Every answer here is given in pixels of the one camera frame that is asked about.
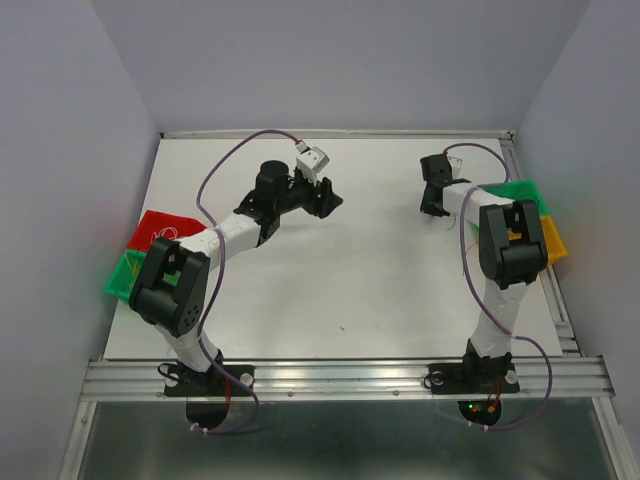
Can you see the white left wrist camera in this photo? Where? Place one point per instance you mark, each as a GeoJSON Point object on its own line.
{"type": "Point", "coordinates": [310, 163]}

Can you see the green plastic bin left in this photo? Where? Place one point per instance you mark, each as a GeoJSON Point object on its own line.
{"type": "Point", "coordinates": [122, 279]}

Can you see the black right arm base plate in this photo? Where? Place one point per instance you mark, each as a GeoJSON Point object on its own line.
{"type": "Point", "coordinates": [473, 375]}

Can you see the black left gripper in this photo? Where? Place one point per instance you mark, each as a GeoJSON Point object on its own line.
{"type": "Point", "coordinates": [327, 202]}

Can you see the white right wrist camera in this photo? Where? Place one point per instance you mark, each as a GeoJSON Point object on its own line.
{"type": "Point", "coordinates": [456, 164]}

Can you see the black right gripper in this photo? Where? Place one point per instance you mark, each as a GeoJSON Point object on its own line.
{"type": "Point", "coordinates": [432, 210]}

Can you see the green plastic bin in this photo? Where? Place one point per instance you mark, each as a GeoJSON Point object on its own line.
{"type": "Point", "coordinates": [520, 190]}
{"type": "Point", "coordinates": [122, 279]}

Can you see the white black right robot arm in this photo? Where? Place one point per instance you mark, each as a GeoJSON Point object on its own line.
{"type": "Point", "coordinates": [505, 286]}

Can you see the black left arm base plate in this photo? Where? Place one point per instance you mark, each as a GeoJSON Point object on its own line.
{"type": "Point", "coordinates": [182, 382]}

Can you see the aluminium table frame rail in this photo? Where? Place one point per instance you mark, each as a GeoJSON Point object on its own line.
{"type": "Point", "coordinates": [339, 319]}

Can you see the yellow plastic bin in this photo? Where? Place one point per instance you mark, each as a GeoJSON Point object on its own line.
{"type": "Point", "coordinates": [552, 245]}

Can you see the red plastic bin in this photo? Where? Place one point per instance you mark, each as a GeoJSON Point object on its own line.
{"type": "Point", "coordinates": [156, 224]}

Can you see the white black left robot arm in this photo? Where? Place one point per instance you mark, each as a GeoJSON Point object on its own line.
{"type": "Point", "coordinates": [170, 289]}

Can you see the green plastic bin right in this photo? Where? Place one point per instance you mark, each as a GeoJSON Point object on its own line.
{"type": "Point", "coordinates": [520, 190]}

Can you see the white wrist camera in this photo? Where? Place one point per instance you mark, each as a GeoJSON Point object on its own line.
{"type": "Point", "coordinates": [310, 163]}
{"type": "Point", "coordinates": [456, 164]}

